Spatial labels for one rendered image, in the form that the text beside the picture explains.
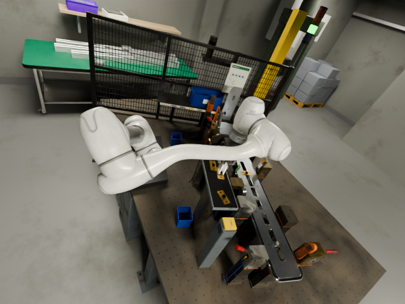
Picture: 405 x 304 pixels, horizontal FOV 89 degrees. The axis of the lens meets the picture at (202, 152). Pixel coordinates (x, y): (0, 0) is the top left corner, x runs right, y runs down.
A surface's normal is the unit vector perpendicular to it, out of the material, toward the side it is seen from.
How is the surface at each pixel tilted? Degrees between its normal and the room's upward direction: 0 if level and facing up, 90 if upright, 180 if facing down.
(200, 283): 0
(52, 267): 0
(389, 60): 90
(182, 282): 0
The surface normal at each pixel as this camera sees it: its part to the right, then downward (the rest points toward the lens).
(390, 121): -0.84, 0.13
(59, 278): 0.27, -0.73
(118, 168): 0.35, 0.13
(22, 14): 0.47, 0.66
